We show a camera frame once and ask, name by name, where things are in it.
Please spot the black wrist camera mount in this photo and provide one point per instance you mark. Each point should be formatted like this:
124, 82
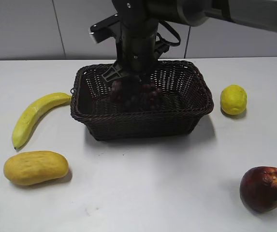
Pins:
105, 29

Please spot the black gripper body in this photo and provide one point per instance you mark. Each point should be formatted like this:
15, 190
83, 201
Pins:
139, 56

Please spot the black wicker basket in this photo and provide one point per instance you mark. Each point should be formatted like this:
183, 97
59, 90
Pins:
186, 99

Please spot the orange yellow mango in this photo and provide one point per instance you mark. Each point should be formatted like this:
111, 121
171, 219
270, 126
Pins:
29, 168

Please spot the yellow lemon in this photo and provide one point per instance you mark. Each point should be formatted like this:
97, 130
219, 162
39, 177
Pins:
233, 100

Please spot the yellow banana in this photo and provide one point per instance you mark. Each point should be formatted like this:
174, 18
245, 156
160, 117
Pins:
32, 114

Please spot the purple grape bunch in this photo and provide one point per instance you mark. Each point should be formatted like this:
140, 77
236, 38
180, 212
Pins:
135, 96

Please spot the dark red apple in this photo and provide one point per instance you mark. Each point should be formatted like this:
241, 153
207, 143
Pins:
258, 189

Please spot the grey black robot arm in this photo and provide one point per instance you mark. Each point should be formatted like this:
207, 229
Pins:
140, 18

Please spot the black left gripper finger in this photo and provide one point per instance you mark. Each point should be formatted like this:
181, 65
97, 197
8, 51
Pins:
114, 72

